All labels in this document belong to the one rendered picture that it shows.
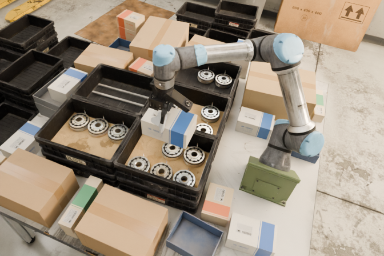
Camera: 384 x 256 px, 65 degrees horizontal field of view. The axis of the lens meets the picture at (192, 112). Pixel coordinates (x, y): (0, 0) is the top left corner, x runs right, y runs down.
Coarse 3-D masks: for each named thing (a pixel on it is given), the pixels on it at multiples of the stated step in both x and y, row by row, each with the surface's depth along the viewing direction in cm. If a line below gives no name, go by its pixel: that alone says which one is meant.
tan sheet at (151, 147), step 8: (144, 136) 155; (144, 144) 152; (152, 144) 152; (160, 144) 153; (136, 152) 148; (144, 152) 149; (152, 152) 149; (160, 152) 149; (128, 160) 145; (152, 160) 146; (160, 160) 146; (168, 160) 146; (176, 160) 147; (176, 168) 144; (184, 168) 144; (192, 168) 144; (200, 168) 144; (200, 176) 141
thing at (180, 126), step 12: (144, 120) 122; (168, 120) 123; (180, 120) 124; (192, 120) 124; (144, 132) 127; (156, 132) 124; (168, 132) 121; (180, 132) 119; (192, 132) 127; (180, 144) 124
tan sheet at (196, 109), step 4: (192, 108) 171; (196, 108) 171; (200, 108) 172; (192, 112) 169; (196, 112) 169; (200, 112) 170; (220, 112) 170; (200, 116) 167; (220, 116) 168; (200, 120) 165; (220, 120) 166; (208, 124) 164; (212, 124) 164; (216, 124) 164; (212, 128) 162; (216, 128) 162; (216, 132) 160
